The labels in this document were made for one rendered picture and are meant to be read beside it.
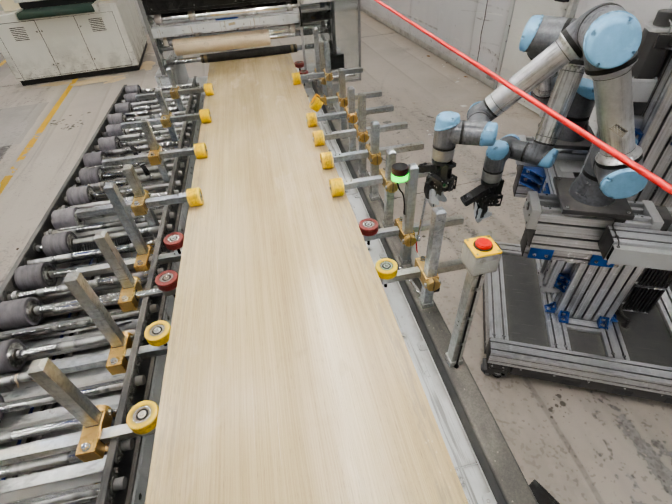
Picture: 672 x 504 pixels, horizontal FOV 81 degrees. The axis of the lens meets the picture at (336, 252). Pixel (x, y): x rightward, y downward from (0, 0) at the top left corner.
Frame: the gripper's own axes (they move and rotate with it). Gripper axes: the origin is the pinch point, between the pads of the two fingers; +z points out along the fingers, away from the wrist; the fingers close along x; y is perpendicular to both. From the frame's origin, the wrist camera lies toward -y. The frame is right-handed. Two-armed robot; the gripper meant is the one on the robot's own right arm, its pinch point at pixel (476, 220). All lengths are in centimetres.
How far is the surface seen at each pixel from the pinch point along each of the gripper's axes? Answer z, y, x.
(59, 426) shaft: 1, -154, -56
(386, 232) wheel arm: -3.2, -40.8, -1.6
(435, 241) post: -21, -33, -31
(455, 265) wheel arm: -3.1, -21.8, -26.6
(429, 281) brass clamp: -3.7, -34.3, -32.5
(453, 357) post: 8, -34, -57
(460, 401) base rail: 13, -37, -69
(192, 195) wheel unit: -14, -119, 32
